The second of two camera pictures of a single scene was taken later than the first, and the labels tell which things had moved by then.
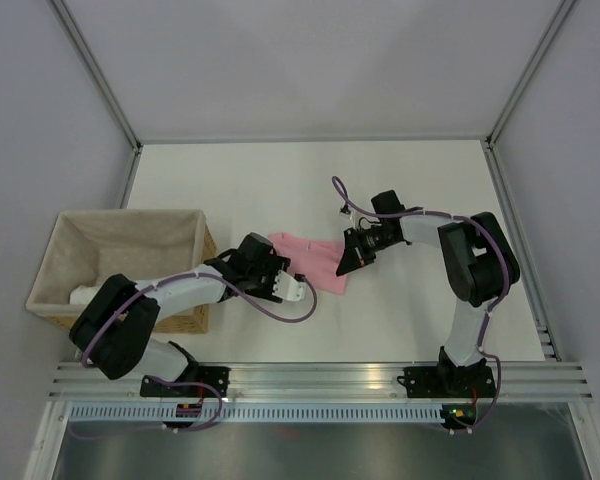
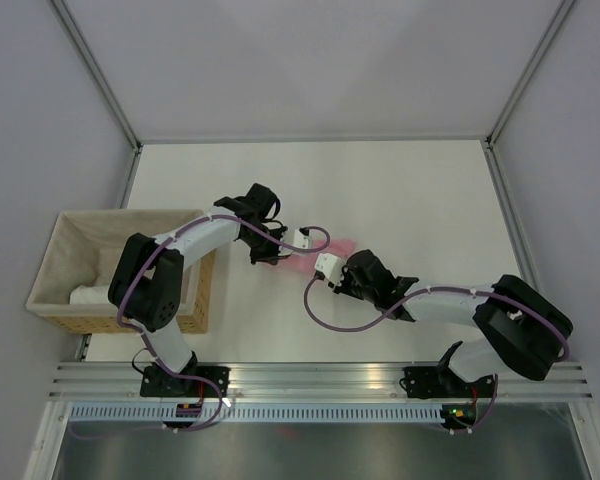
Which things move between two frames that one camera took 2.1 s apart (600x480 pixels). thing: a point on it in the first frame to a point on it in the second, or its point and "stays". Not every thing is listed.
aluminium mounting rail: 543,380 stays
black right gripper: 355,255 to 343,286
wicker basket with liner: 84,248 stays
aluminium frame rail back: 313,139 stays
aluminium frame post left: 104,85 stays
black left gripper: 273,263 to 272,258
